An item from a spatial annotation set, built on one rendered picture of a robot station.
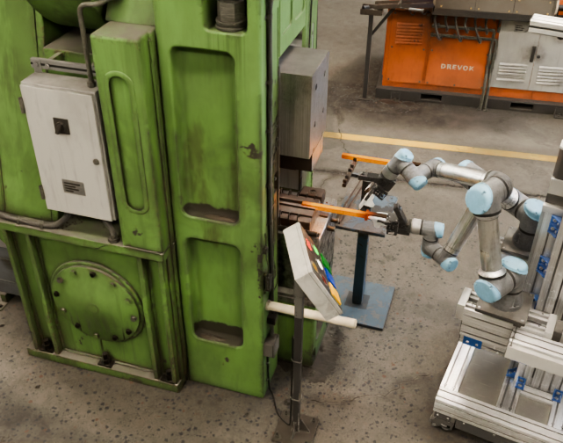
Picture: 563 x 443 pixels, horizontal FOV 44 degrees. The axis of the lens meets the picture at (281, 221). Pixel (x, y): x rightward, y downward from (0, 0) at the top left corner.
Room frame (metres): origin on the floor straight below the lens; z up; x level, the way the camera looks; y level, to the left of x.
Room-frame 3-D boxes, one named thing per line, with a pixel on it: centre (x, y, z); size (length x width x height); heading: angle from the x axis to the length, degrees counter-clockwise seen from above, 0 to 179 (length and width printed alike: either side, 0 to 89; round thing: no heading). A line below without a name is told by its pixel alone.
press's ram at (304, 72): (2.93, 0.02, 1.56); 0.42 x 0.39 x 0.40; 73
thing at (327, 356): (2.82, -0.21, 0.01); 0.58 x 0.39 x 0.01; 163
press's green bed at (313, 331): (2.95, 0.03, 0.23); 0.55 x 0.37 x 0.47; 73
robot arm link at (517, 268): (2.36, -1.02, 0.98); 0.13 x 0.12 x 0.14; 129
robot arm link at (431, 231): (2.69, -0.73, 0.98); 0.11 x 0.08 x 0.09; 73
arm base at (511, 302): (2.37, -1.03, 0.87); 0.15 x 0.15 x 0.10
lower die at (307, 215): (2.89, 0.03, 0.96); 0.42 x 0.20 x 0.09; 73
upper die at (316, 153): (2.89, 0.03, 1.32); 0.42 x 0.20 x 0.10; 73
